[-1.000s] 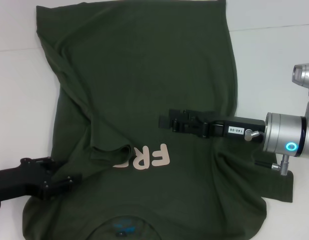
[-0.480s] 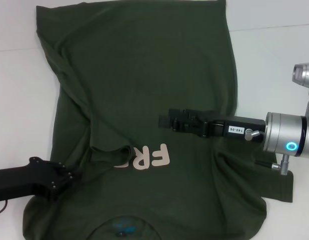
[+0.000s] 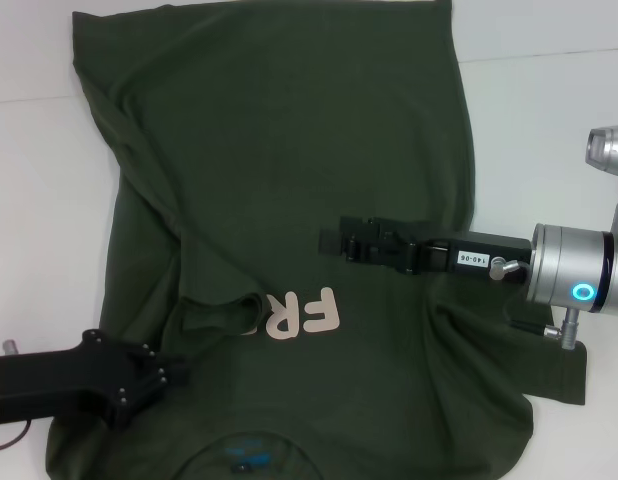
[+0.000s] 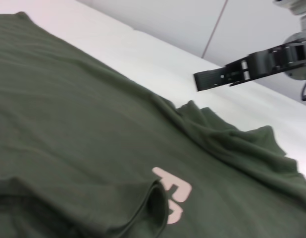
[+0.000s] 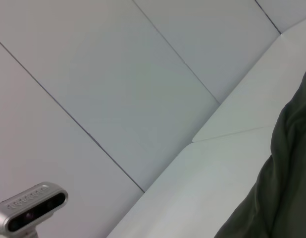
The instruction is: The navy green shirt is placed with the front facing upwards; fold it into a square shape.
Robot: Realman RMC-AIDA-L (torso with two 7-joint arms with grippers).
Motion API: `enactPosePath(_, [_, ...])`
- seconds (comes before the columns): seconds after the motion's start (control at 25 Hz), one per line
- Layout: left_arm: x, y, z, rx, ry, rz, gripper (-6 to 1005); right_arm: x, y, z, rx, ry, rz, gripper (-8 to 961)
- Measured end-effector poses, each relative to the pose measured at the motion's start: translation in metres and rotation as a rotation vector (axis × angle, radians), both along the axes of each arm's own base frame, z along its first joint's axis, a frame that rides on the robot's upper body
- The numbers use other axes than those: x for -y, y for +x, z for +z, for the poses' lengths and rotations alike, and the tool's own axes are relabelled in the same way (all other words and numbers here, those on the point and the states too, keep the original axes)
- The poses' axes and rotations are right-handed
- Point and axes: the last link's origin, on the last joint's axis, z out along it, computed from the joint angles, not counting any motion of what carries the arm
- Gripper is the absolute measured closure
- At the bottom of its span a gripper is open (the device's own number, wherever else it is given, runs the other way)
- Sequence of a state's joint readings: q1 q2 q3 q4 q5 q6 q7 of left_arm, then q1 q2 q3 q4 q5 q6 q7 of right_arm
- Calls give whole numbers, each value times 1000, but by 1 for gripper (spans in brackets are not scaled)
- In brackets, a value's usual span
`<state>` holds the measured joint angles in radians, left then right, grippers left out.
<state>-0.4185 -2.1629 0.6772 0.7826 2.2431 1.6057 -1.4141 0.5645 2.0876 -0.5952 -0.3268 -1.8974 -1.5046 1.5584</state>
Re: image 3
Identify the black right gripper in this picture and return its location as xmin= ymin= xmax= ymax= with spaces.
xmin=318 ymin=214 xmax=535 ymax=284

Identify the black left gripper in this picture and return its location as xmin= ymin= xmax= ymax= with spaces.
xmin=0 ymin=328 xmax=191 ymax=432

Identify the dark green printed T-shirt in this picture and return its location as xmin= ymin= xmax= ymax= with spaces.
xmin=44 ymin=0 xmax=589 ymax=480

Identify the dark left gripper cable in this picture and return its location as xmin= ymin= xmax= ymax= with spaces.
xmin=0 ymin=420 xmax=34 ymax=454

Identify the silver threaded cable connector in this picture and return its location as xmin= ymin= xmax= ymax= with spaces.
xmin=543 ymin=307 xmax=581 ymax=352

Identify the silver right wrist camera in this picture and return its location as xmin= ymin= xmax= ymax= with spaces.
xmin=585 ymin=126 xmax=618 ymax=177

